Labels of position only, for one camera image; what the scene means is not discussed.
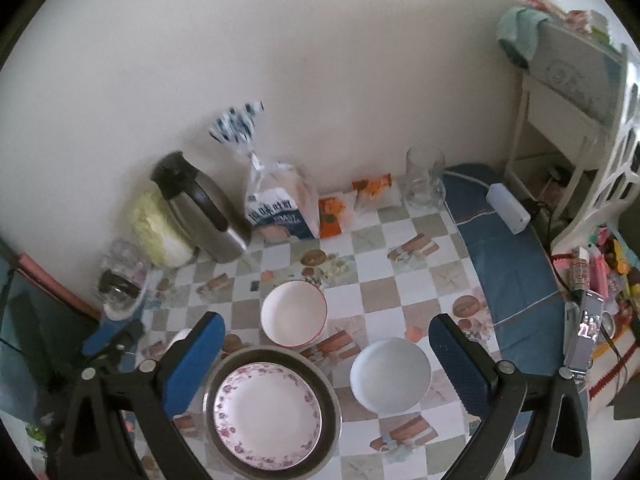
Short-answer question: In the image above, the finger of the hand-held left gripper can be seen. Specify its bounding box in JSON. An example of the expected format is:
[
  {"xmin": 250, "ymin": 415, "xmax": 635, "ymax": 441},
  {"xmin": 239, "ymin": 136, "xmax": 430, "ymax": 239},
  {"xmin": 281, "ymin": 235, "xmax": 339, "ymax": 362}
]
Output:
[
  {"xmin": 107, "ymin": 320, "xmax": 147, "ymax": 368},
  {"xmin": 81, "ymin": 320, "xmax": 128, "ymax": 357}
]

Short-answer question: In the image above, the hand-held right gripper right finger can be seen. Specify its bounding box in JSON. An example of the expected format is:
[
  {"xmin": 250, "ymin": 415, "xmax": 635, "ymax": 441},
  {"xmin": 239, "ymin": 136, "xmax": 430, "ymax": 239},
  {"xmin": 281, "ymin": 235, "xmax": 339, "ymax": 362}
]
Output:
[{"xmin": 428, "ymin": 313, "xmax": 591, "ymax": 480}]

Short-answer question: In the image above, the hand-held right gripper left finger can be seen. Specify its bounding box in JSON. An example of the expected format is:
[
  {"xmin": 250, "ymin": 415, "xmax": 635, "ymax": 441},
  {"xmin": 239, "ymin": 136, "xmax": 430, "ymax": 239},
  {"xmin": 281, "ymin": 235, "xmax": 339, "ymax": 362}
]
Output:
[{"xmin": 60, "ymin": 311, "xmax": 227, "ymax": 480}]

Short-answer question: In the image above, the small white floral bowl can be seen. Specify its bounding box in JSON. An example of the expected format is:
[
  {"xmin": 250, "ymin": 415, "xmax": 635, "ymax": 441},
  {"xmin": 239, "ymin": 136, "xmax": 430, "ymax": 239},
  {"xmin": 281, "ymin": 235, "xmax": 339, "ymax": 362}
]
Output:
[{"xmin": 349, "ymin": 338, "xmax": 432, "ymax": 415}]

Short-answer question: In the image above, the round plate with floral rim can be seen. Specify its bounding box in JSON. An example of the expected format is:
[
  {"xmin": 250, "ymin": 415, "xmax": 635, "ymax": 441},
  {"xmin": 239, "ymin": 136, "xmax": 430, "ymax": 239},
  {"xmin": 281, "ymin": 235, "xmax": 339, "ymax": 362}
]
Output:
[{"xmin": 213, "ymin": 361, "xmax": 324, "ymax": 467}]

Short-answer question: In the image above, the white bowl with red print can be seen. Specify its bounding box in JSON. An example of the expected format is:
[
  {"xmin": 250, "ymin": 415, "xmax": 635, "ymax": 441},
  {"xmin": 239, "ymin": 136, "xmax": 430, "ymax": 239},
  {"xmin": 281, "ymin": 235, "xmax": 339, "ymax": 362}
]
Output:
[{"xmin": 259, "ymin": 280, "xmax": 329, "ymax": 351}]

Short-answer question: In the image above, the stainless steel basin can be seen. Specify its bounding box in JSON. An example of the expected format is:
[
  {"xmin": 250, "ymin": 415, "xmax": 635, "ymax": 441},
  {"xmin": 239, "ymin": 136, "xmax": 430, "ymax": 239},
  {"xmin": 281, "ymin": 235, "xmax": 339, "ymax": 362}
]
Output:
[{"xmin": 202, "ymin": 346, "xmax": 344, "ymax": 479}]

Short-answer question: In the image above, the glass teapot with dark lid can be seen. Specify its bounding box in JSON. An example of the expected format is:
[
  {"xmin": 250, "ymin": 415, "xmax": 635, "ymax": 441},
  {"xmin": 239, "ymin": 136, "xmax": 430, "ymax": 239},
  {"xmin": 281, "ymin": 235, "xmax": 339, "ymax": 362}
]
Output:
[{"xmin": 96, "ymin": 269, "xmax": 142, "ymax": 311}]

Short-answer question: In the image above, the dark green chair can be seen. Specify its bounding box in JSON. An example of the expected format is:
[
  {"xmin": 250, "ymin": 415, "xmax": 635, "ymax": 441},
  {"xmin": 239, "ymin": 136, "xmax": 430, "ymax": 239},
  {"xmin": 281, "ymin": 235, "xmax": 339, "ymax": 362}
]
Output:
[{"xmin": 0, "ymin": 240, "xmax": 101, "ymax": 396}]

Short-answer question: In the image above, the napa cabbage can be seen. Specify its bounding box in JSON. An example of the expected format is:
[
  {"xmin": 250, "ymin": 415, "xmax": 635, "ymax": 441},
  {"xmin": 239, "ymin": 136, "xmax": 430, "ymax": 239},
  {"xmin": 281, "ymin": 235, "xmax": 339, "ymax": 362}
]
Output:
[{"xmin": 131, "ymin": 191, "xmax": 196, "ymax": 268}]

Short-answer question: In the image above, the checked tablecloth with blue border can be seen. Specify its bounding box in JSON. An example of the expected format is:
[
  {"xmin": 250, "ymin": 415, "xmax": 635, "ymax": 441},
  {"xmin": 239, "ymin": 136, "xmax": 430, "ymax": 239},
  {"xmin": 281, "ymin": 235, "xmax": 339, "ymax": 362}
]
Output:
[{"xmin": 80, "ymin": 162, "xmax": 568, "ymax": 480}]

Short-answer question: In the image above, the colourful printed packet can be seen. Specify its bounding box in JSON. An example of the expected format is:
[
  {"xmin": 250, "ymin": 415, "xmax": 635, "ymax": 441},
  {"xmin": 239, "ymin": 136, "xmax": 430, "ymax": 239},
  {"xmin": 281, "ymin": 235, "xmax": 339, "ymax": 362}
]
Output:
[{"xmin": 25, "ymin": 422, "xmax": 53, "ymax": 466}]

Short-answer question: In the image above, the stainless steel thermos jug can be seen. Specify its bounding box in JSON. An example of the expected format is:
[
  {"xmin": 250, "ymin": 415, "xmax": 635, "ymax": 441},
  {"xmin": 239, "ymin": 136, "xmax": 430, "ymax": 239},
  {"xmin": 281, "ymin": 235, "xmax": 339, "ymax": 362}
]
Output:
[{"xmin": 150, "ymin": 151, "xmax": 253, "ymax": 264}]

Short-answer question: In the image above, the smartphone with photo case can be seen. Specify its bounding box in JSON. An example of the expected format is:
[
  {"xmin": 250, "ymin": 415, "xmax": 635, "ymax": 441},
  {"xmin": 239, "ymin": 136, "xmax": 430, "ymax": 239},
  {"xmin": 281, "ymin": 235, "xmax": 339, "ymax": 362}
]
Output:
[{"xmin": 560, "ymin": 289, "xmax": 610, "ymax": 386}]

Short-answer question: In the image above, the white cloth with red trim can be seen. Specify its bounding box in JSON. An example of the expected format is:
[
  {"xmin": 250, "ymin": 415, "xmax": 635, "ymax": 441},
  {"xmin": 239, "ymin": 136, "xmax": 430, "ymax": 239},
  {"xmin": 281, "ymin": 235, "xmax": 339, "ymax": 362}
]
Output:
[{"xmin": 585, "ymin": 305, "xmax": 640, "ymax": 411}]

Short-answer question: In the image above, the white power strip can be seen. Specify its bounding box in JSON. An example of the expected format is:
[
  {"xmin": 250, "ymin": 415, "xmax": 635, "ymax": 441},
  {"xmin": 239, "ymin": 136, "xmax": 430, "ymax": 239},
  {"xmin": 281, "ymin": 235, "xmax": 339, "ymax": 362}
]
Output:
[{"xmin": 486, "ymin": 183, "xmax": 532, "ymax": 235}]

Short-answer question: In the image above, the pile of colourful trinkets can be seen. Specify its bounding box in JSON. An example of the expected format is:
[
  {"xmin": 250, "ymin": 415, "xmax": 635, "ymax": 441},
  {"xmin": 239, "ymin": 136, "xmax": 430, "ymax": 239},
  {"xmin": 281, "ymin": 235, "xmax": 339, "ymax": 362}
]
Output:
[{"xmin": 550, "ymin": 225, "xmax": 640, "ymax": 311}]

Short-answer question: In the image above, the bag of sliced toast bread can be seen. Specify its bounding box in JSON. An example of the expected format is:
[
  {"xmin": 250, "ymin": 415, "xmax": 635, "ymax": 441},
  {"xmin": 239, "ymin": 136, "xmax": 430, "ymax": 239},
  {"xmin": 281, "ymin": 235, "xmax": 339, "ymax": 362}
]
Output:
[{"xmin": 209, "ymin": 101, "xmax": 321, "ymax": 245}]

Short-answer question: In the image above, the clear glass mug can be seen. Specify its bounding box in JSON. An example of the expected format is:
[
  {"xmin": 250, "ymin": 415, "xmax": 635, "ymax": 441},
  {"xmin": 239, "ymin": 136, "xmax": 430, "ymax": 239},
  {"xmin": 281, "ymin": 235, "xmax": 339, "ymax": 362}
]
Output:
[{"xmin": 404, "ymin": 146, "xmax": 447, "ymax": 209}]

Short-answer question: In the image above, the orange snack packet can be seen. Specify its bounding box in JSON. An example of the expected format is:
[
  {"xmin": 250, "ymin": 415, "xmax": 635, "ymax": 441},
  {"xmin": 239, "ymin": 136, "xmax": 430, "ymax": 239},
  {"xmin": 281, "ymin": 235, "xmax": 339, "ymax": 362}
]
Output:
[
  {"xmin": 318, "ymin": 195, "xmax": 347, "ymax": 239},
  {"xmin": 352, "ymin": 173, "xmax": 401, "ymax": 213}
]

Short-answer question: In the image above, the white plastic chair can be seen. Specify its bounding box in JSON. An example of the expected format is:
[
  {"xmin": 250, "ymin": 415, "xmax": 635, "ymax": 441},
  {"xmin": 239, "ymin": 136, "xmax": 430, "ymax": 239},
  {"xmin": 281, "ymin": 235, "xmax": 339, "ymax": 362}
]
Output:
[{"xmin": 550, "ymin": 45, "xmax": 640, "ymax": 261}]

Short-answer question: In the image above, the teal cloth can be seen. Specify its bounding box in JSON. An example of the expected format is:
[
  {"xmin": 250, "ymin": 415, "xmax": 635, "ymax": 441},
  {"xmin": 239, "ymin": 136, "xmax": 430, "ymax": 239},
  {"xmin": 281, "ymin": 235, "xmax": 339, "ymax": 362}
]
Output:
[{"xmin": 496, "ymin": 5, "xmax": 551, "ymax": 68}]

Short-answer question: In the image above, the pink floral fabric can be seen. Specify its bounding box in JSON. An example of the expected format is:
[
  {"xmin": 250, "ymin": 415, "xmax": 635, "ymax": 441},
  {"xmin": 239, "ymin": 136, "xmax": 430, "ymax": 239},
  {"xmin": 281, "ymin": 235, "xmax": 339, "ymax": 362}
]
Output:
[{"xmin": 525, "ymin": 0, "xmax": 608, "ymax": 36}]

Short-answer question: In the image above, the black cable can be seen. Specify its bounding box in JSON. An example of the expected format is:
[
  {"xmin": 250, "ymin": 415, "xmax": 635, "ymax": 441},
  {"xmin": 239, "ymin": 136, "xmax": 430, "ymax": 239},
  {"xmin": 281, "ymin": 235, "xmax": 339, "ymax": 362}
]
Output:
[{"xmin": 520, "ymin": 165, "xmax": 571, "ymax": 251}]

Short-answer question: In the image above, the white cable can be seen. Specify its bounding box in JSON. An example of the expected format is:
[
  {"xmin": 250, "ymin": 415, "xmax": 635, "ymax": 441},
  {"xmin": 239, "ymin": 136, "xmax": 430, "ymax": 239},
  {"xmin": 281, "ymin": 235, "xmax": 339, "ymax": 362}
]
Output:
[{"xmin": 444, "ymin": 169, "xmax": 493, "ymax": 188}]

